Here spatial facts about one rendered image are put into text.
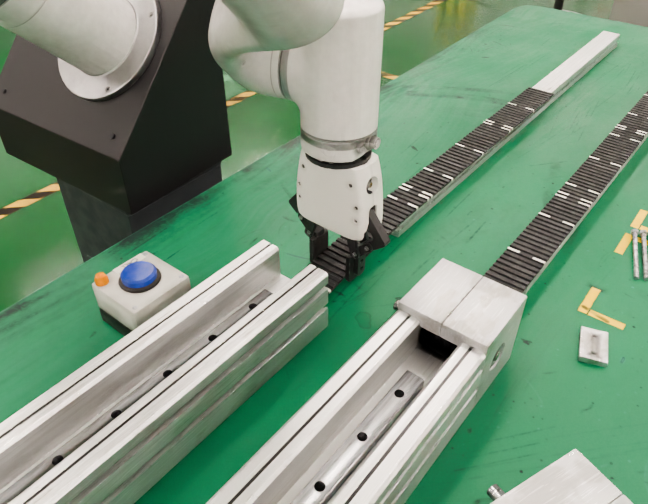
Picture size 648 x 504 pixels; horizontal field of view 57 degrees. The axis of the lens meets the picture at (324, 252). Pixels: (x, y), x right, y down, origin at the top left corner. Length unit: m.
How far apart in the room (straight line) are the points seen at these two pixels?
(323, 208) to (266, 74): 0.17
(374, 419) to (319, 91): 0.32
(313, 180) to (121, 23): 0.38
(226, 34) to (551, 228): 0.52
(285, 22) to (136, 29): 0.50
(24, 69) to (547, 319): 0.86
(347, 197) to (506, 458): 0.31
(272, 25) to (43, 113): 0.63
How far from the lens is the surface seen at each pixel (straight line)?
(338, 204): 0.68
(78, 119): 0.97
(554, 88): 1.30
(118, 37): 0.92
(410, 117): 1.18
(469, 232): 0.88
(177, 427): 0.58
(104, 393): 0.61
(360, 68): 0.60
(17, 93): 1.10
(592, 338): 0.76
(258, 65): 0.63
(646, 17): 2.63
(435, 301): 0.62
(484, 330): 0.60
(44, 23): 0.87
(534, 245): 0.83
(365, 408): 0.59
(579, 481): 0.52
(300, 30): 0.47
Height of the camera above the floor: 1.29
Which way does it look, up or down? 39 degrees down
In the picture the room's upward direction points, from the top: straight up
